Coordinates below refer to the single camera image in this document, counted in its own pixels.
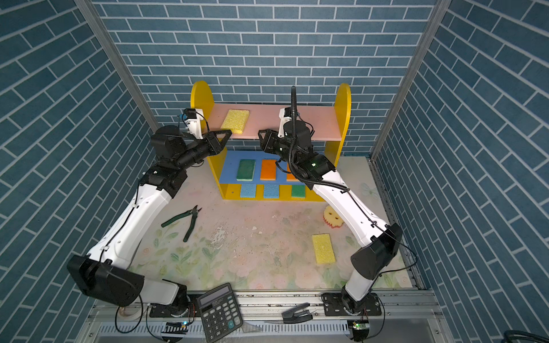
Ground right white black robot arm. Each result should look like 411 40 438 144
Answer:
258 121 403 314

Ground black binder clip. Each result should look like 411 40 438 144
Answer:
282 302 313 324

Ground green handled pliers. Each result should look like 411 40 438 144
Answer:
160 204 202 243

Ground yellow pink blue shelf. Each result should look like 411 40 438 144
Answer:
190 81 352 202

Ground bright green sponge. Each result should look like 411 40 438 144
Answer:
291 185 306 199

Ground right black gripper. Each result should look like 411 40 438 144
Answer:
260 127 300 169

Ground orange sponge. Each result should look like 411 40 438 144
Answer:
260 159 277 181

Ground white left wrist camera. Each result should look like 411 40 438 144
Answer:
182 108 206 139

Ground dark green scrub sponge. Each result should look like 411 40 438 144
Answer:
236 159 256 182

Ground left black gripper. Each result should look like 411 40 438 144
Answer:
172 129 230 173

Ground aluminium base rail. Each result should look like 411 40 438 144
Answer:
76 289 453 342

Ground pale yellow sponge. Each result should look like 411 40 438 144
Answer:
286 173 299 182

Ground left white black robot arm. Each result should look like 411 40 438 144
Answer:
67 125 232 317

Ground yellow smiley face sponge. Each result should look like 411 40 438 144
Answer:
323 206 344 228

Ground black desk calculator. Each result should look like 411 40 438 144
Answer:
197 283 244 342

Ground yellow sponge front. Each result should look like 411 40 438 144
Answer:
221 109 250 134

